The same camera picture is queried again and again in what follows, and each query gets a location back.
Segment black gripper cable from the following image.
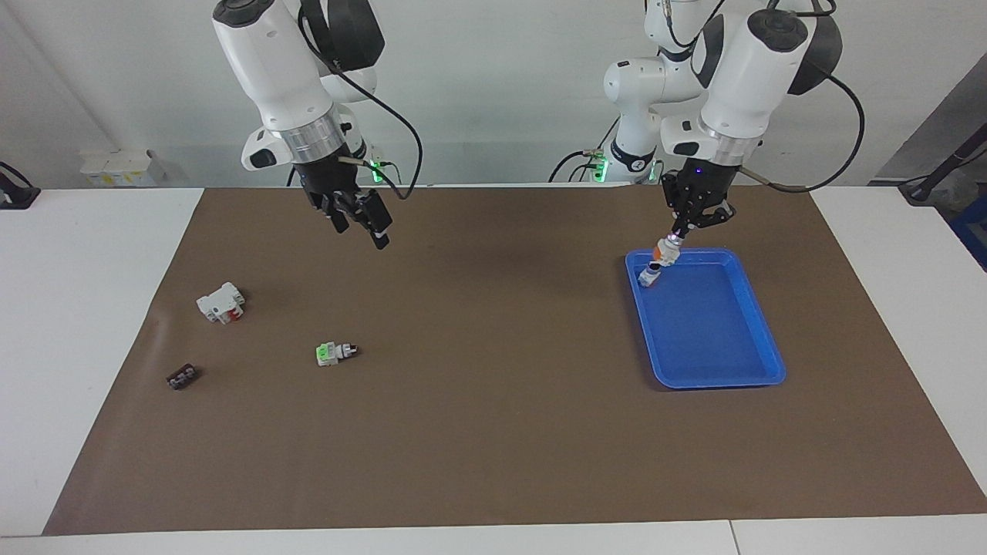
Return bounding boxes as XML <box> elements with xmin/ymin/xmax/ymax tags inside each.
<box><xmin>742</xmin><ymin>0</ymin><xmax>866</xmax><ymax>192</ymax></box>
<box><xmin>299</xmin><ymin>0</ymin><xmax>425</xmax><ymax>201</ymax></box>

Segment white circuit breaker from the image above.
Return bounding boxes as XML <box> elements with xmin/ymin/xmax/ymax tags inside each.
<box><xmin>196</xmin><ymin>282</ymin><xmax>246</xmax><ymax>325</ymax></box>

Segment black table clamp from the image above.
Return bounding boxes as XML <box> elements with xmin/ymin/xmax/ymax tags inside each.
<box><xmin>0</xmin><ymin>162</ymin><xmax>41</xmax><ymax>210</ymax></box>

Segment blue crate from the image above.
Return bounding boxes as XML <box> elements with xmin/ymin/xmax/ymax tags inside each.
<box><xmin>950</xmin><ymin>197</ymin><xmax>987</xmax><ymax>271</ymax></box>

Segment selector switch with light-green base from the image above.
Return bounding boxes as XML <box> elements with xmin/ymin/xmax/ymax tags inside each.
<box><xmin>315</xmin><ymin>341</ymin><xmax>360</xmax><ymax>368</ymax></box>

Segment selector switch with orange base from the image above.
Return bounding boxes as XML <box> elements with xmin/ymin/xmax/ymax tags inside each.
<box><xmin>654</xmin><ymin>235</ymin><xmax>686</xmax><ymax>271</ymax></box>

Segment white cardboard box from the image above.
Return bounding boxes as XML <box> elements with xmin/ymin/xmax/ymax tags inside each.
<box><xmin>79</xmin><ymin>149</ymin><xmax>167</xmax><ymax>187</ymax></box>

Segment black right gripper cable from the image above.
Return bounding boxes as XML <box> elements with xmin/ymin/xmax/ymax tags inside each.
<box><xmin>299</xmin><ymin>0</ymin><xmax>425</xmax><ymax>201</ymax></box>

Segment blue plastic tray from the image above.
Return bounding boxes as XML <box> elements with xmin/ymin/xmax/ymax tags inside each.
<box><xmin>625</xmin><ymin>247</ymin><xmax>787</xmax><ymax>390</ymax></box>

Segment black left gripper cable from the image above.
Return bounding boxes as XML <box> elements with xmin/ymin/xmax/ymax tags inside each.
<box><xmin>742</xmin><ymin>0</ymin><xmax>866</xmax><ymax>192</ymax></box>

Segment black stand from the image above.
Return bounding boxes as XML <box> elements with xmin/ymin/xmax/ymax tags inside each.
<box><xmin>898</xmin><ymin>123</ymin><xmax>987</xmax><ymax>205</ymax></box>

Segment brown table mat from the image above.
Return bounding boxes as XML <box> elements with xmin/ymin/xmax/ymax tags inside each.
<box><xmin>42</xmin><ymin>185</ymin><xmax>987</xmax><ymax>537</ymax></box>

